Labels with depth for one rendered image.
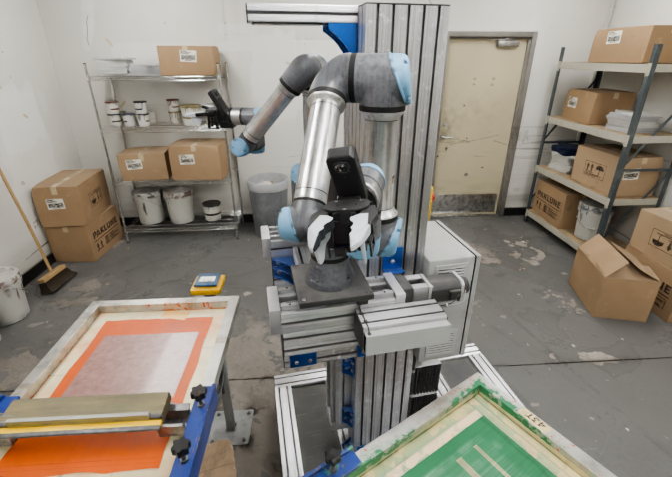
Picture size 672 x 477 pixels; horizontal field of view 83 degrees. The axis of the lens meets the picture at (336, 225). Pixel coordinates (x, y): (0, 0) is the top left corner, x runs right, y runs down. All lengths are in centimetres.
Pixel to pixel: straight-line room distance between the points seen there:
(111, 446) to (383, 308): 83
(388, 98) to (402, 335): 66
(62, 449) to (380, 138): 115
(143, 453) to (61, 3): 442
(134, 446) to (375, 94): 109
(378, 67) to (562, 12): 433
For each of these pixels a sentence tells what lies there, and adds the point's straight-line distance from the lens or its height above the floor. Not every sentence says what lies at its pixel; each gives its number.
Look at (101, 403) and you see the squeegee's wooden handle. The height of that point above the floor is 106.
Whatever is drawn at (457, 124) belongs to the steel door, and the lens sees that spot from 486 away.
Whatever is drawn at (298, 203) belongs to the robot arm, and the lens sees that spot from 82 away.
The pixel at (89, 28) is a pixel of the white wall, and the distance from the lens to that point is 493.
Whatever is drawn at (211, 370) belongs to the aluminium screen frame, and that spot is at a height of 99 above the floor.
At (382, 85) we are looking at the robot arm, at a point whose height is 183.
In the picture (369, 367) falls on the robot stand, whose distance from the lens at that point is 167.
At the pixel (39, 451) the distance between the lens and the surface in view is 139.
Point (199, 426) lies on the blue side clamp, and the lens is 120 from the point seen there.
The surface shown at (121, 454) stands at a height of 96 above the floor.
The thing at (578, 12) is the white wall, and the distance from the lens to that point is 529.
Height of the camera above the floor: 190
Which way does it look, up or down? 24 degrees down
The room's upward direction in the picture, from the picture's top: straight up
